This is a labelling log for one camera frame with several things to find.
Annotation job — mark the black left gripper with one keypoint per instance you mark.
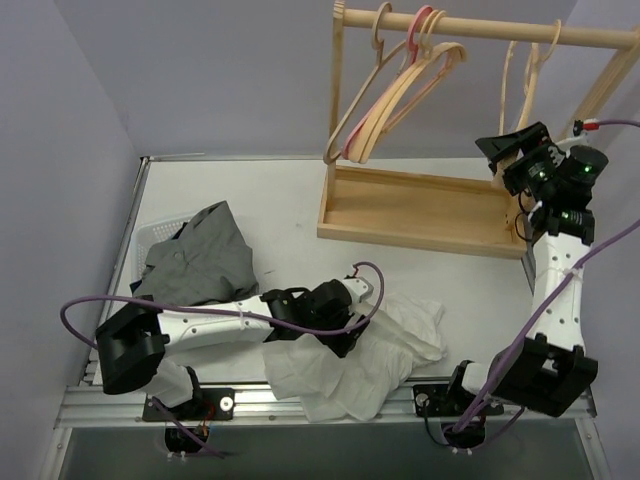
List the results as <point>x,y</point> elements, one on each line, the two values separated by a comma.
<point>347,327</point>

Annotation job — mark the aluminium mounting rail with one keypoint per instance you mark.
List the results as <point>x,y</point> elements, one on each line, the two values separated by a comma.
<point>254,404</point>

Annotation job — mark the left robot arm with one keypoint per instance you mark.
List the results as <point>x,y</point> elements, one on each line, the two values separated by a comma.
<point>136,344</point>

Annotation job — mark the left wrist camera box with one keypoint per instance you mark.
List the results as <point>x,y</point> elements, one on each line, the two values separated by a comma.
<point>579,134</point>

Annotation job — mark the white plastic basket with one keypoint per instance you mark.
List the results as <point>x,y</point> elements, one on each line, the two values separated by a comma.
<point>149,234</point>

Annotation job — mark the wooden hanger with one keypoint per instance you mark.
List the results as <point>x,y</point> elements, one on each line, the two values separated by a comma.
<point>534,64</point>
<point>405,100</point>
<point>395,105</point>

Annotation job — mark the grey garment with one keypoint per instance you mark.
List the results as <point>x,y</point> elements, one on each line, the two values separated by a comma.
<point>206,262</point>

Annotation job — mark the pink plastic hanger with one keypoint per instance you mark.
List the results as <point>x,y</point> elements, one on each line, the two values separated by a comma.
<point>382,117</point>

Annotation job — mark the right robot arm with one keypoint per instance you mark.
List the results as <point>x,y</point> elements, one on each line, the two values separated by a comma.
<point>546,367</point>

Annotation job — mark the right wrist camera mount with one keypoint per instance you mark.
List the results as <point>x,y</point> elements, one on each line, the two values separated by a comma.
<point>358,287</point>

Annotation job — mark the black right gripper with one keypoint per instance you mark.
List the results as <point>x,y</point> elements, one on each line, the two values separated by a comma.
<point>522,163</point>

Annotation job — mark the wooden clothes rack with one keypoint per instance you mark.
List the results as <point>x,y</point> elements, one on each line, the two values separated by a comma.
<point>450,214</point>

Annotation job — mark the white shirt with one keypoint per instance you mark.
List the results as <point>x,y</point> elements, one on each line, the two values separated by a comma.
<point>403,335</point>

